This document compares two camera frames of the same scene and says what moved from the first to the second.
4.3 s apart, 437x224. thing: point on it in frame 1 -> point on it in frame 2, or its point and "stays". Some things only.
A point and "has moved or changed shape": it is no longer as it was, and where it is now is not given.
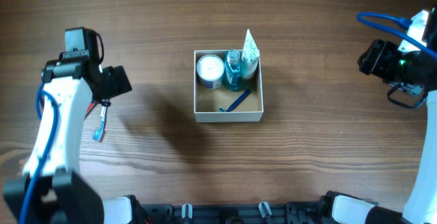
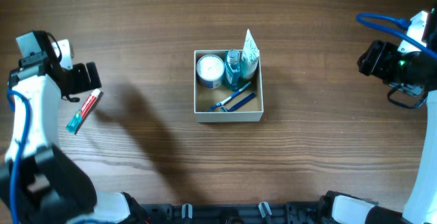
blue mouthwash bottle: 232,70 stays
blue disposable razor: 235,102 has moved or changed shape
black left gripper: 118,81 -> 73,80
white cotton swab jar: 210,70 stays
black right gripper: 373,59 stays
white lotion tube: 250,57 stays
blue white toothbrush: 97,134 -> 211,108
